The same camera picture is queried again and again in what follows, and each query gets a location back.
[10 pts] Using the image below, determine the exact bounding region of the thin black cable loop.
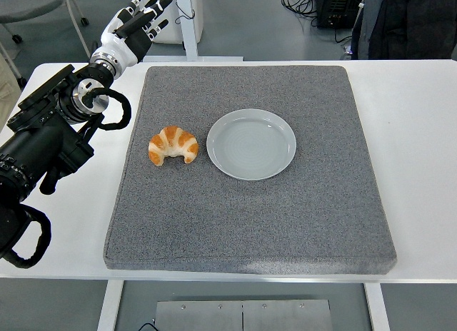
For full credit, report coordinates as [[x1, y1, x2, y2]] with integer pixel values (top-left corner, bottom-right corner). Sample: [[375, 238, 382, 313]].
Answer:
[[174, 1, 196, 25]]

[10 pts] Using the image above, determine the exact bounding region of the grey chair with wheels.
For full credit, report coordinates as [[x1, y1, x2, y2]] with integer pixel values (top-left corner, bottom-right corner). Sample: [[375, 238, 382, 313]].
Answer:
[[0, 0, 98, 89]]

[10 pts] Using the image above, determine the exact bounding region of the round grey plate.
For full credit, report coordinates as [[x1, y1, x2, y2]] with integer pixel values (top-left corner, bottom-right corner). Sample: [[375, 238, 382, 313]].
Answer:
[[206, 108, 298, 181]]

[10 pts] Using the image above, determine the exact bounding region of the white table leg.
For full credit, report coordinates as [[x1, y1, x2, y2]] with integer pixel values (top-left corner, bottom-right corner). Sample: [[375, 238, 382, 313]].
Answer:
[[363, 282, 392, 331], [96, 280, 125, 331]]

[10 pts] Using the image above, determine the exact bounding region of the grey metal plate with screws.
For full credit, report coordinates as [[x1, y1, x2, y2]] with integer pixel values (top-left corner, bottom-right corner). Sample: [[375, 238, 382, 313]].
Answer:
[[154, 299, 333, 331]]

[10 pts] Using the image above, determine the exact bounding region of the black floor cable bundle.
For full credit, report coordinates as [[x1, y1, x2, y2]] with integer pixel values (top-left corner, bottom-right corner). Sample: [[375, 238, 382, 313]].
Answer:
[[281, 0, 354, 45]]

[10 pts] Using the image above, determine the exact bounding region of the beige cloth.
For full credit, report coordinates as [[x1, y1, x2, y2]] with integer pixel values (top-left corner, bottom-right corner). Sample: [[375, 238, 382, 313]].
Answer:
[[0, 54, 22, 129]]

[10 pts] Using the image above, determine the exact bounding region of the grey fabric mat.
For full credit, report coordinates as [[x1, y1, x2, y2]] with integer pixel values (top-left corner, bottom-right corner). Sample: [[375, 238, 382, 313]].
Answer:
[[103, 65, 398, 276]]

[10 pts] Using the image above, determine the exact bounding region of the orange croissant bread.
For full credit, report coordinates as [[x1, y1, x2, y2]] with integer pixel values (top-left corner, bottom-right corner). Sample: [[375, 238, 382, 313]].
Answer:
[[148, 125, 199, 166]]

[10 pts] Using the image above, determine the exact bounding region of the person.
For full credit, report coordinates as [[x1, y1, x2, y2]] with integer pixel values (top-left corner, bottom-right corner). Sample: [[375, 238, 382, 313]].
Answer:
[[351, 0, 457, 61]]

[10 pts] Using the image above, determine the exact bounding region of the white table column with base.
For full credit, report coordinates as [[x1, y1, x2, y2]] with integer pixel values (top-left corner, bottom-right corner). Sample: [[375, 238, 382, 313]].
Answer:
[[142, 0, 243, 63]]

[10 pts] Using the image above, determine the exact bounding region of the white cabinet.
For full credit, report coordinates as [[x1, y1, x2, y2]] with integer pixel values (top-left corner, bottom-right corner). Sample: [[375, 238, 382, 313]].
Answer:
[[152, 0, 204, 45]]

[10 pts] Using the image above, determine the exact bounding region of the black equipment box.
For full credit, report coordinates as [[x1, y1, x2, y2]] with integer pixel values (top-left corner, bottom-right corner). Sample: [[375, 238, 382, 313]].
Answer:
[[313, 0, 367, 29]]

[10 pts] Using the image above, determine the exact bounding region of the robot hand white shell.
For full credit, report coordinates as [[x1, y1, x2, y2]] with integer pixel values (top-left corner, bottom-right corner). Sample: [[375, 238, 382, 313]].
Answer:
[[99, 0, 174, 67]]

